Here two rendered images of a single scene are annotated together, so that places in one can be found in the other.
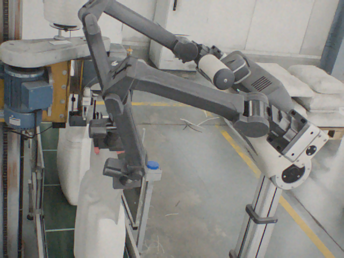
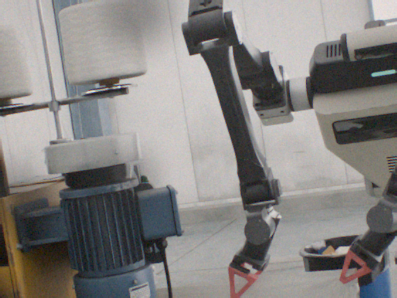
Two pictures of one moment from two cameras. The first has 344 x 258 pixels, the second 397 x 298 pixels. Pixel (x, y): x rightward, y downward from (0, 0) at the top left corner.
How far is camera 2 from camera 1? 1.75 m
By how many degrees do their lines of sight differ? 52
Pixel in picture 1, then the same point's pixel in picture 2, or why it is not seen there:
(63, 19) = (140, 60)
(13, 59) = (122, 149)
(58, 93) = not seen: hidden behind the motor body
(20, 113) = (144, 268)
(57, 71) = not seen: hidden behind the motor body
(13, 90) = (124, 221)
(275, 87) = not seen: outside the picture
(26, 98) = (166, 215)
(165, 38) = (254, 53)
